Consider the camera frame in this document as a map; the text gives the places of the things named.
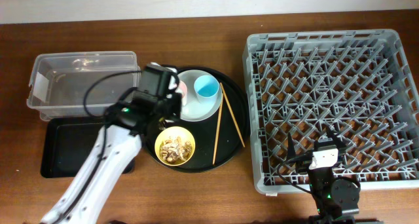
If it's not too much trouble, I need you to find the clear plastic bin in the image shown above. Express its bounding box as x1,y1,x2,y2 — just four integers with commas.
26,51,140,121

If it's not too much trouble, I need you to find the blue cup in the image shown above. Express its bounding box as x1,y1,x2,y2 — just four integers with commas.
194,75,219,103

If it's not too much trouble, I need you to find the grey dishwasher rack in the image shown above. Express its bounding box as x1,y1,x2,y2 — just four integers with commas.
243,29,418,196

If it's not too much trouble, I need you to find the wooden chopstick right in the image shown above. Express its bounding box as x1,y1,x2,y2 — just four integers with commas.
220,83,246,148

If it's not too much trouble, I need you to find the black rectangular tray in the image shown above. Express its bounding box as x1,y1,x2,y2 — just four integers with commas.
40,115,136,179

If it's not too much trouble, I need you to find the grey round plate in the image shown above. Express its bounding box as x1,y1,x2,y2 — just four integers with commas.
178,69,222,122

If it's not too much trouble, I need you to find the wooden chopstick left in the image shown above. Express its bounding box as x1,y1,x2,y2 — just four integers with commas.
212,95,224,165

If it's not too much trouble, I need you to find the wooden chopstick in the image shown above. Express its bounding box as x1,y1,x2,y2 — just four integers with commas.
212,95,224,165
220,83,246,148

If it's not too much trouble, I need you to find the round black tray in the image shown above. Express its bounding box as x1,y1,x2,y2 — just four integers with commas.
140,65,251,174

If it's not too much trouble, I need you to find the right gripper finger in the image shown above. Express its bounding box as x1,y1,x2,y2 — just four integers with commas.
326,128,346,149
287,132,296,159

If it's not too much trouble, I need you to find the nut shells and rice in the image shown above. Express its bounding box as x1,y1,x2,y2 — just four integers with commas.
159,136,192,164

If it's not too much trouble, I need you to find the pink cup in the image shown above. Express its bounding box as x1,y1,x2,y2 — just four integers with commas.
177,81,187,106

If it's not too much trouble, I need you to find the yellow bowl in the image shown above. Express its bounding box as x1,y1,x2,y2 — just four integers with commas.
155,126,196,166

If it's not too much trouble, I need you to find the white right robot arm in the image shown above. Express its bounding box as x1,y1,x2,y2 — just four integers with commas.
285,129,361,223

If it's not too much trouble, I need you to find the right black cable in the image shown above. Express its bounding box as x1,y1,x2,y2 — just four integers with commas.
276,153,317,195

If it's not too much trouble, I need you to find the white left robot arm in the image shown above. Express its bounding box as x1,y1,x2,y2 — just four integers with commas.
41,62,181,223

